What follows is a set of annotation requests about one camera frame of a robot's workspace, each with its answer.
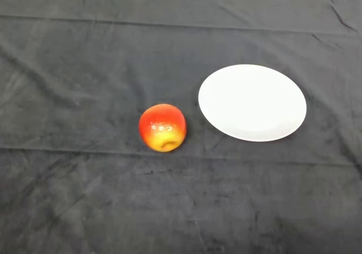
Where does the red yellow apple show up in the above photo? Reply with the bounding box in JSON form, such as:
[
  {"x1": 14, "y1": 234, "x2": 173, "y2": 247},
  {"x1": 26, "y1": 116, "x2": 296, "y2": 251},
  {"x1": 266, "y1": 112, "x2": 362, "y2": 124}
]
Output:
[{"x1": 138, "y1": 104, "x2": 187, "y2": 153}]

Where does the white round plate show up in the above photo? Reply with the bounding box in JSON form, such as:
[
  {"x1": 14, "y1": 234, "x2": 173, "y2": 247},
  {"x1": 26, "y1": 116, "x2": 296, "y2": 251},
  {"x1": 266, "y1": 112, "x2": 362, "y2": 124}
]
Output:
[{"x1": 197, "y1": 64, "x2": 308, "y2": 143}]

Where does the black cloth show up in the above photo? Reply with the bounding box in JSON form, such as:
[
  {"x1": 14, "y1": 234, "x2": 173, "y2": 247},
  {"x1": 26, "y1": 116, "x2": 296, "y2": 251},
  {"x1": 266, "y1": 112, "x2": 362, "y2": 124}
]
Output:
[{"x1": 0, "y1": 0, "x2": 362, "y2": 254}]

